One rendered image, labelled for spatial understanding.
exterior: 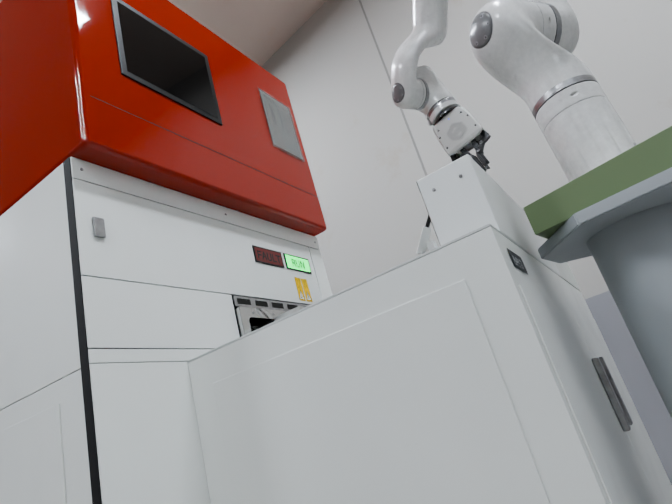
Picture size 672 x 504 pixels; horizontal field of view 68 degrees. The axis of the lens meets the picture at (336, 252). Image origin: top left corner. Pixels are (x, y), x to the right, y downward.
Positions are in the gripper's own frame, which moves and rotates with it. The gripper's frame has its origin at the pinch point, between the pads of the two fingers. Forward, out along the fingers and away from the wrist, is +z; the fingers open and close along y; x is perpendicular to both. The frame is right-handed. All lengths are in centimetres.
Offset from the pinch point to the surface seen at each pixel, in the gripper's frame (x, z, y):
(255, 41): 142, -264, -83
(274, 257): -10, -11, -57
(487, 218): -39.9, 26.9, -2.4
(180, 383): -48, 21, -64
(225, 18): 110, -264, -83
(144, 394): -57, 22, -64
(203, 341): -41, 13, -62
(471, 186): -39.9, 21.1, -1.5
